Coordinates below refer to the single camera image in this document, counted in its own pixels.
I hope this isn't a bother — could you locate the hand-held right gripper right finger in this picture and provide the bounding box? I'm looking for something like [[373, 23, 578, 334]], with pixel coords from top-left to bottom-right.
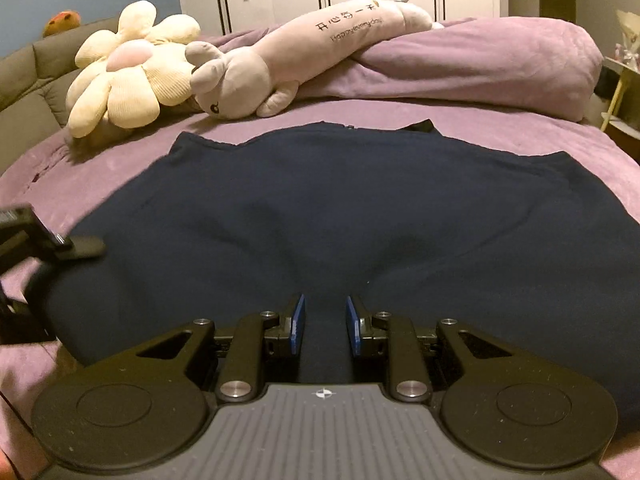
[[345, 295, 507, 404]]

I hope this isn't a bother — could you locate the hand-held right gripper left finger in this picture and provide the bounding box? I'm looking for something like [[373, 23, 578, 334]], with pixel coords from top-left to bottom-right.
[[135, 293, 307, 404]]

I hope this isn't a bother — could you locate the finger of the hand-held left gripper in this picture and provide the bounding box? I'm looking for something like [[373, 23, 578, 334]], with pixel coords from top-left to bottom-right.
[[56, 236, 107, 261]]

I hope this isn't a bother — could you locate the navy zip jacket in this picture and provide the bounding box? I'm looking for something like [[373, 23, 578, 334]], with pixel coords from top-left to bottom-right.
[[42, 119, 640, 396]]

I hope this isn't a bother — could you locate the cream flower plush pillow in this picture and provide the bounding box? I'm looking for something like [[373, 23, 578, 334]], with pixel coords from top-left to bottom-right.
[[66, 1, 202, 139]]

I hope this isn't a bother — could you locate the orange plush toy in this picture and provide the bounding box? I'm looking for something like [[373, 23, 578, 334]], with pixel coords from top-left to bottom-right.
[[42, 10, 83, 39]]

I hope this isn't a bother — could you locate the long grey rabbit plush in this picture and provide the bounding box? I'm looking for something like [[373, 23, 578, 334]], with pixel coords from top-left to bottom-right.
[[185, 0, 445, 122]]

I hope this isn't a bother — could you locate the purple rolled duvet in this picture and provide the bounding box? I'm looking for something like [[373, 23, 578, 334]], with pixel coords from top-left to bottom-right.
[[212, 16, 604, 124]]

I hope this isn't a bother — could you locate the wrapped flower bouquet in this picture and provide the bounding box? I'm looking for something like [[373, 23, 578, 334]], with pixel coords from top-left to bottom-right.
[[614, 9, 640, 68]]

